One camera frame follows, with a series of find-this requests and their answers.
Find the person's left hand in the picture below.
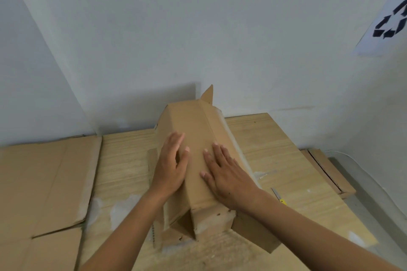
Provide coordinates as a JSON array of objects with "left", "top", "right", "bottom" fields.
[{"left": 149, "top": 131, "right": 191, "bottom": 200}]

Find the person's right hand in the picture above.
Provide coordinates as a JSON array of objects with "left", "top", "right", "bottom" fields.
[{"left": 201, "top": 143, "right": 265, "bottom": 211}]

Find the yellow utility knife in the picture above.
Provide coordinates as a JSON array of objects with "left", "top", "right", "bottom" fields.
[{"left": 270, "top": 187, "right": 287, "bottom": 206}]

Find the plain brown cardboard box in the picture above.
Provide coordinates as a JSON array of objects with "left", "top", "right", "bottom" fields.
[
  {"left": 147, "top": 85, "right": 282, "bottom": 254},
  {"left": 0, "top": 135, "right": 102, "bottom": 271},
  {"left": 300, "top": 148, "right": 357, "bottom": 199}
]

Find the person's right forearm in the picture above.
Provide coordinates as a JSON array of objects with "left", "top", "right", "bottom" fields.
[{"left": 243, "top": 188, "right": 398, "bottom": 271}]

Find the person's left forearm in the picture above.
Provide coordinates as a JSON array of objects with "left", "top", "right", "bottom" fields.
[{"left": 79, "top": 186, "right": 169, "bottom": 271}]

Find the light wooden table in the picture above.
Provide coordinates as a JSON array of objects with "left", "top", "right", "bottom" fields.
[{"left": 76, "top": 113, "right": 379, "bottom": 271}]

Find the white paper recycling sign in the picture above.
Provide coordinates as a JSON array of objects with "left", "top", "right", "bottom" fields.
[{"left": 354, "top": 0, "right": 407, "bottom": 57}]

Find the white cable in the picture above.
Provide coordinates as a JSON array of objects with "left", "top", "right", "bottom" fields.
[{"left": 324, "top": 149, "right": 407, "bottom": 217}]

